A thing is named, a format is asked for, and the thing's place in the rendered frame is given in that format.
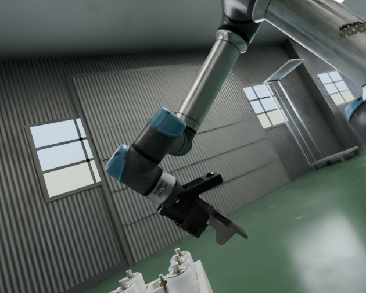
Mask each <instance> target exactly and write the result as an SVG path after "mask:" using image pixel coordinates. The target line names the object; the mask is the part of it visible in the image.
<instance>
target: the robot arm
mask: <svg viewBox="0 0 366 293"><path fill-rule="evenodd" d="M221 5H222V18H221V23H220V26H219V28H218V30H217V32H216V42H215V43H214V45H213V47H212V49H211V51H210V53H209V54H208V56H207V58H206V60H205V62H204V64H203V66H202V67H201V69H200V71H199V73H198V75H197V76H196V78H195V80H194V82H193V84H192V85H191V87H190V89H189V91H188V93H187V95H186V97H185V98H184V100H183V102H182V104H181V106H180V108H179V110H178V111H177V113H176V115H175V114H173V113H172V112H170V111H169V110H168V109H166V108H164V107H161V108H158V110H157V111H156V113H155V114H154V115H153V116H152V117H151V118H150V119H149V121H148V123H147V124H146V126H145V127H144V128H143V130H142V131H141V133H140V134H139V136H138V137H137V138H136V140H135V141H134V142H133V144H131V146H126V145H125V144H121V145H120V146H119V147H118V148H117V150H116V151H115V153H114V154H113V156H112V157H111V158H110V160H109V161H108V163H107V165H106V167H105V170H106V173H107V174H109V175H111V176H112V177H114V178H115V179H116V180H118V181H119V182H120V183H123V184H124V185H126V186H128V187H129V188H131V189H132V190H134V191H136V192H137V193H139V194H141V195H143V196H144V197H146V198H148V199H149V200H151V201H152V202H154V203H155V204H157V205H158V206H157V208H156V210H157V211H158V213H159V214H160V215H162V216H164V215H165V216H166V217H168V218H170V219H171V220H173V221H174V223H175V224H176V226H178V227H179V228H182V229H183V230H185V231H186V232H188V233H190V234H192V235H193V236H195V237H196V238H199V237H200V235H201V233H202V232H204V231H205V229H206V227H207V226H208V224H207V222H208V220H209V219H210V220H209V224H210V226H211V227H212V228H214V229H215V230H216V242H217V243H218V244H220V245H223V244H225V243H226V242H227V241H228V240H229V239H230V238H231V237H232V236H233V235H234V234H235V233H238V234H239V235H241V236H242V237H244V238H246V239H247V238H248V236H247V234H246V232H245V231H244V229H243V228H242V227H240V226H238V225H237V224H235V223H234V222H232V221H231V220H230V219H228V218H227V217H225V216H224V215H222V214H221V213H219V211H218V210H216V209H215V208H214V207H213V206H212V205H211V204H209V203H207V202H206V201H205V200H203V199H202V198H200V197H199V196H198V195H199V194H201V193H203V192H205V191H207V190H209V189H211V188H213V187H215V186H217V185H219V184H221V183H223V179H222V177H221V174H219V173H216V172H214V171H211V172H210V173H207V174H205V175H203V176H201V177H199V178H197V179H195V180H193V181H191V182H188V183H186V184H184V185H182V186H181V182H179V181H178V180H176V179H175V177H173V176H172V175H170V174H169V173H167V172H166V171H164V170H163V169H161V168H160V167H159V166H157V165H158V164H159V163H160V162H161V161H162V159H163V158H164V157H165V155H166V154H170V155H172V156H184V155H186V154H188V153H189V152H190V150H191V149H192V140H193V138H194V136H195V134H196V132H197V131H198V129H199V127H200V125H201V124H202V122H203V120H204V119H205V117H206V115H207V113H208V111H209V109H210V108H211V106H212V104H213V102H214V100H215V98H216V97H217V95H218V93H219V92H220V89H221V87H222V86H223V84H224V82H225V80H226V79H227V77H228V75H229V73H230V71H231V70H232V68H233V66H234V64H235V62H236V60H237V58H238V57H239V55H240V53H244V52H246V50H247V48H248V47H249V45H250V43H251V41H252V39H253V38H254V36H255V35H256V33H257V31H258V29H259V27H260V26H261V24H262V22H263V20H267V21H268V22H270V23H271V24H273V25H274V26H275V27H277V28H278V29H280V30H281V31H283V32H284V33H285V34H287V35H288V36H290V37H291V38H293V39H294V40H295V41H297V42H298V43H300V44H301V45H302V46H304V47H305V48H307V49H308V50H309V51H311V52H312V53H314V54H315V55H317V56H318V57H319V58H321V59H322V60H324V61H325V62H327V63H328V64H329V65H331V66H332V67H334V68H335V69H336V70H338V71H339V72H341V73H342V74H344V75H345V76H346V77H348V78H349V79H351V80H352V81H354V82H355V83H356V84H358V85H359V86H360V87H361V88H362V89H363V94H362V95H361V96H360V97H357V98H356V99H354V100H353V101H351V102H350V103H349V104H348V105H347V106H346V108H345V114H346V116H347V118H348V121H349V123H350V124H351V125H352V126H353V128H354V129H355V131H356V133H357V134H358V136H359V138H360V139H361V141H362V142H363V144H364V146H365V147H366V19H365V18H363V17H362V16H360V15H359V14H357V13H356V12H354V11H352V10H351V9H349V8H347V7H345V6H344V5H342V4H341V3H339V2H338V1H336V0H221ZM210 215H211V216H212V217H211V218H210ZM214 218H215V219H217V220H218V221H220V222H221V223H222V224H221V223H219V222H218V221H216V220H215V219H214Z"/></svg>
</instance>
